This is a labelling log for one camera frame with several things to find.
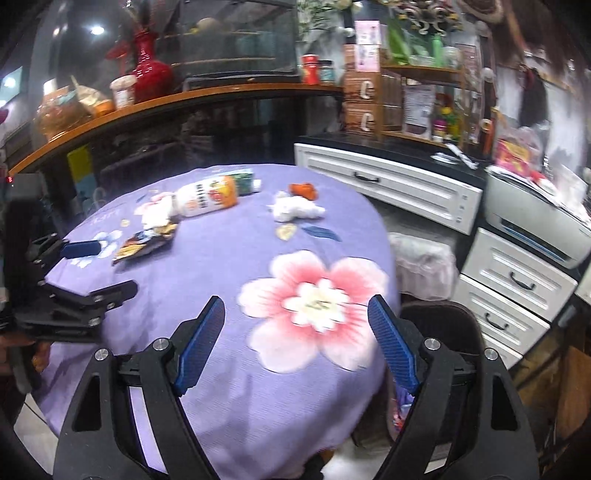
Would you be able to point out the brown printed box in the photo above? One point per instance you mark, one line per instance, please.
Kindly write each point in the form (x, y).
(362, 88)
(362, 120)

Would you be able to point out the plastic drink cup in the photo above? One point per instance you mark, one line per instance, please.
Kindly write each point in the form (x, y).
(123, 92)

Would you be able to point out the pink plastic bag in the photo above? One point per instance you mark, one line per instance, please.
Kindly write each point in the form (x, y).
(517, 154)

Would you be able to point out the purple floral tablecloth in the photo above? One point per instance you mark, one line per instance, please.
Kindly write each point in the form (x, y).
(231, 258)

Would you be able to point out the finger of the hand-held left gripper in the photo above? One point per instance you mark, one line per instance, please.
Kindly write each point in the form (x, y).
(101, 295)
(81, 249)

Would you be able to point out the glass terrarium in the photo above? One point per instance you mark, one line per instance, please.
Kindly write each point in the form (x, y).
(231, 41)

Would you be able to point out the cardboard box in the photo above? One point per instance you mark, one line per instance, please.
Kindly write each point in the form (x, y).
(575, 392)

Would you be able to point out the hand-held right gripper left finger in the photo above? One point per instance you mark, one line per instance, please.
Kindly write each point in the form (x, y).
(198, 346)

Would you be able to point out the glass jar with blue contents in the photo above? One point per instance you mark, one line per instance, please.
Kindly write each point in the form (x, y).
(328, 71)

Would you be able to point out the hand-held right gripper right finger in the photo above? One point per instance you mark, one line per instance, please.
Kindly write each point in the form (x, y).
(395, 341)

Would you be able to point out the pink photo card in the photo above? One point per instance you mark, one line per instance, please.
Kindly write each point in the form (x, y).
(368, 33)

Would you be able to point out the green leafy branches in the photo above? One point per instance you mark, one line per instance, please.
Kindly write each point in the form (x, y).
(318, 11)

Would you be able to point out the dark snack wrapper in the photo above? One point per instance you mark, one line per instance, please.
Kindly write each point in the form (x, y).
(143, 240)

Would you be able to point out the red canister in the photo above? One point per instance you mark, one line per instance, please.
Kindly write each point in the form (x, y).
(310, 69)

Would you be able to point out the person's left hand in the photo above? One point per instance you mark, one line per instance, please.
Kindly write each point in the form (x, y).
(41, 357)

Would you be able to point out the white photo box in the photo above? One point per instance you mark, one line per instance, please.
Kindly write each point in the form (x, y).
(367, 57)

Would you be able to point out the white bottle with orange label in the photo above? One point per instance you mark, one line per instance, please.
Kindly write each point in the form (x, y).
(207, 196)

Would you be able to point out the wooden counter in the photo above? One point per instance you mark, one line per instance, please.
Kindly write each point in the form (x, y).
(184, 99)

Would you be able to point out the white drawer cabinet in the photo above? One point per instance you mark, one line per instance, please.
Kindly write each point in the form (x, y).
(406, 184)

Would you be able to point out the bin with clear liner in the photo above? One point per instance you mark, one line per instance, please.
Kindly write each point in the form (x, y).
(425, 263)

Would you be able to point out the red vase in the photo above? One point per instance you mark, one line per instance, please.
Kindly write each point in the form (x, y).
(150, 69)

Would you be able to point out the wooden shelf rack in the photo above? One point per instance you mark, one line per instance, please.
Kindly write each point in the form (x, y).
(415, 74)

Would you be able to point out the ornate headdress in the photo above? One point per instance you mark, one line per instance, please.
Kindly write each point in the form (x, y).
(425, 14)

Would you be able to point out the white tube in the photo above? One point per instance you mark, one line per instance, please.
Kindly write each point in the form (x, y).
(461, 156)

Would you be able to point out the white tissue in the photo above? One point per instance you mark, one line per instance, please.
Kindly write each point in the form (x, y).
(157, 210)
(295, 207)

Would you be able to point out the white printer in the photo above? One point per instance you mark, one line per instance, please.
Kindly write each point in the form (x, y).
(535, 217)

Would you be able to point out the green carton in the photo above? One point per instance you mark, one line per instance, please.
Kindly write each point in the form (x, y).
(247, 181)

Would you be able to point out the glass bowl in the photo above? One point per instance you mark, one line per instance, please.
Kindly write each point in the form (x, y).
(62, 113)

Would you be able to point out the red fringe ornament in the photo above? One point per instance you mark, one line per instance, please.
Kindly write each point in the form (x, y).
(119, 50)

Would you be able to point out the golden snack bag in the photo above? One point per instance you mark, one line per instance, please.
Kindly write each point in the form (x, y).
(94, 99)

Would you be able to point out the orange peel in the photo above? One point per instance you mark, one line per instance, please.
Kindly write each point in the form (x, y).
(304, 190)

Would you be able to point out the dark brown waste bin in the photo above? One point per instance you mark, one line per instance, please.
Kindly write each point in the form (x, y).
(443, 323)

